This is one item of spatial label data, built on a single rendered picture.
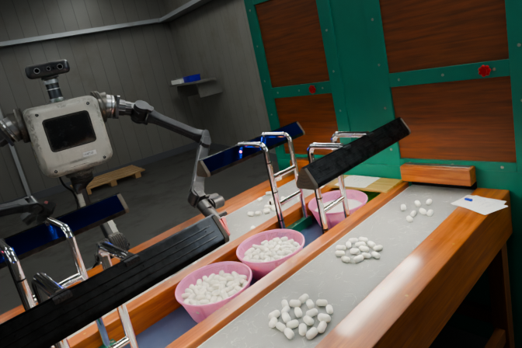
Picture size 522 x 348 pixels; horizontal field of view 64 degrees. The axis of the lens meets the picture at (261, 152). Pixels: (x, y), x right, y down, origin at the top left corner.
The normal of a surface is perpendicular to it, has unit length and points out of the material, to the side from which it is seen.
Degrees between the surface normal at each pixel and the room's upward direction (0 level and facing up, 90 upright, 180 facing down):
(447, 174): 90
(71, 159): 90
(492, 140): 90
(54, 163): 90
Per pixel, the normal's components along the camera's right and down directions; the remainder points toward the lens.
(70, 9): 0.53, 0.09
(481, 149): -0.70, 0.31
